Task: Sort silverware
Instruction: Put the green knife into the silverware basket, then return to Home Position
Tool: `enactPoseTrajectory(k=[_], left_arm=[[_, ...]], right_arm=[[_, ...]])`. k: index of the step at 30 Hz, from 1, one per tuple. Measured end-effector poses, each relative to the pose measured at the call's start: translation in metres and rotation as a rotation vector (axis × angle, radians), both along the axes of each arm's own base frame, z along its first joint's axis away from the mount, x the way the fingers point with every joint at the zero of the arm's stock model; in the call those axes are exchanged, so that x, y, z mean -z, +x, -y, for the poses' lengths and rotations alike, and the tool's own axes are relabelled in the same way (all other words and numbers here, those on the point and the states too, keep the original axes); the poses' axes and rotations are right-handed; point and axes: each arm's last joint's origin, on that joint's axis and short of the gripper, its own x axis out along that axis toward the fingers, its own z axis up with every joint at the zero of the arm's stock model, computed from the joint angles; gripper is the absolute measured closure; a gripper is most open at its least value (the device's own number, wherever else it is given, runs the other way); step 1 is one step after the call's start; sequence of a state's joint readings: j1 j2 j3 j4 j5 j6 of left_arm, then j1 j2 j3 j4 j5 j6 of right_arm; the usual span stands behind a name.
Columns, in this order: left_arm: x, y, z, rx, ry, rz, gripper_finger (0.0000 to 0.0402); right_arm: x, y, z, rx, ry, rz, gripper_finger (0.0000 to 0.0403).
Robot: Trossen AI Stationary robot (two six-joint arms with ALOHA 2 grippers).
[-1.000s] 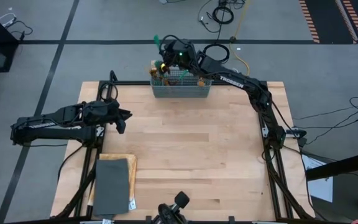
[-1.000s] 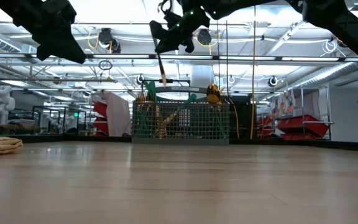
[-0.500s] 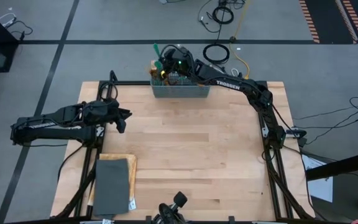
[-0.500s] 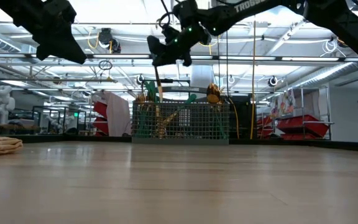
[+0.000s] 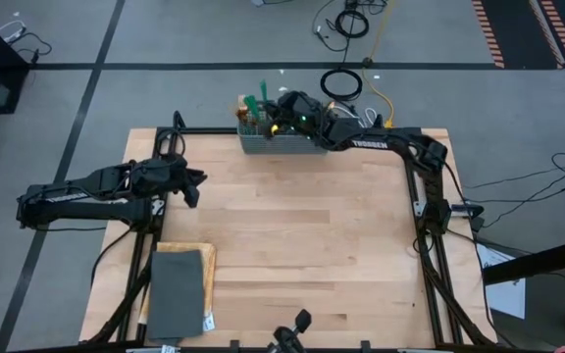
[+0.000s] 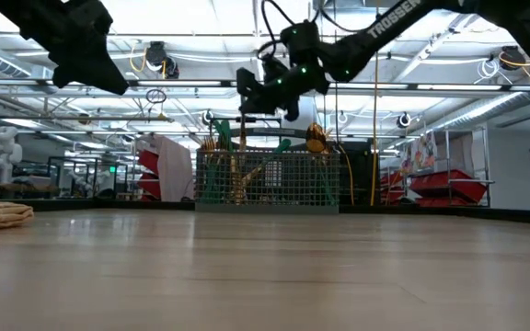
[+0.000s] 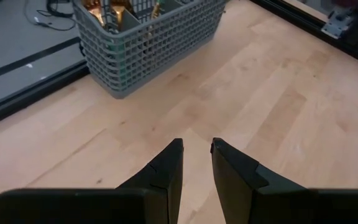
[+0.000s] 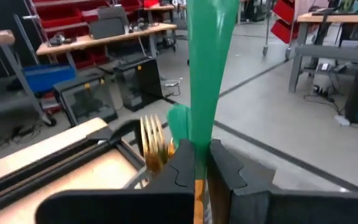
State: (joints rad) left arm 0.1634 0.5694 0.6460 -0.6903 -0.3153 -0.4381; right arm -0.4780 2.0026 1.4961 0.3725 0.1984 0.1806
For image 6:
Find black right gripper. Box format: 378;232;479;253
236;66;330;124

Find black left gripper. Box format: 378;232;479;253
0;0;131;97

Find grey plastic cutlery basket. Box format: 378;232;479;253
194;126;342;215

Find stacked red bins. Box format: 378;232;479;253
136;149;161;201

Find small white robot arms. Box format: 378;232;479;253
64;167;110;194

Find pink cloth cover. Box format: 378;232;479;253
152;133;195;203

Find large white robot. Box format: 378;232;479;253
0;126;25;185

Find colourful poster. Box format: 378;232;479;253
400;131;437;175

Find metal shelf with red bins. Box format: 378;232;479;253
378;127;496;209

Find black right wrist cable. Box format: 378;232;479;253
258;0;296;61

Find yellow cable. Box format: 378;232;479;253
336;50;381;207

